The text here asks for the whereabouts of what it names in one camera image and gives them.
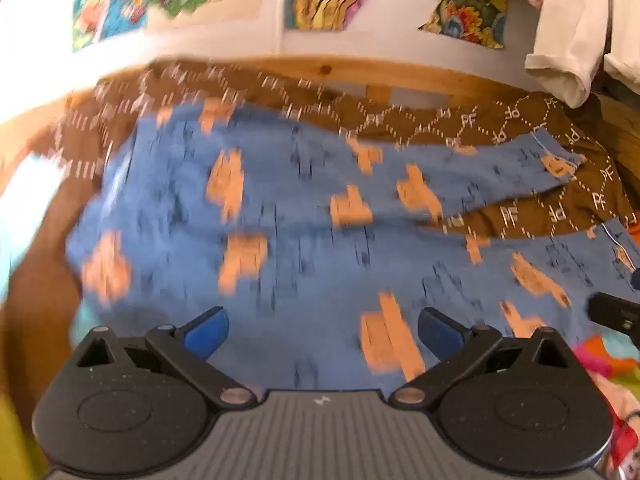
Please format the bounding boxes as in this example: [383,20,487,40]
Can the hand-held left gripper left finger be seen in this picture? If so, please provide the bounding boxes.
[75,306,257,412]

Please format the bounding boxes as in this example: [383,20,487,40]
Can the light cyan cloth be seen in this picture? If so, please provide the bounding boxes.
[0,152,68,306]

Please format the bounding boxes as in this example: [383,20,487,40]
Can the brown patterned blanket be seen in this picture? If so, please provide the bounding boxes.
[0,60,640,401]

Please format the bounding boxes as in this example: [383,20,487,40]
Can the colourful patterned cloth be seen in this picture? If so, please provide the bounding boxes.
[574,334,640,473]

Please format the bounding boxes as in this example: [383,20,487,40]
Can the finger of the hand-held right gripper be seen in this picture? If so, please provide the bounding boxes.
[586,292,640,350]

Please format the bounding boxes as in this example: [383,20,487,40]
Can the blue pants with orange print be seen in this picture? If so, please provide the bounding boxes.
[65,97,640,393]

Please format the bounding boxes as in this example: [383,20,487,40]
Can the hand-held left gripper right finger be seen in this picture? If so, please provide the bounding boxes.
[389,307,574,412]

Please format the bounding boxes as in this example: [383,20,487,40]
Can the wooden bed frame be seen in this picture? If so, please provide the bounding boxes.
[155,55,640,181]

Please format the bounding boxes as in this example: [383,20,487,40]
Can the cream hanging cloth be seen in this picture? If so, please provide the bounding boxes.
[524,0,615,109]
[602,51,640,87]

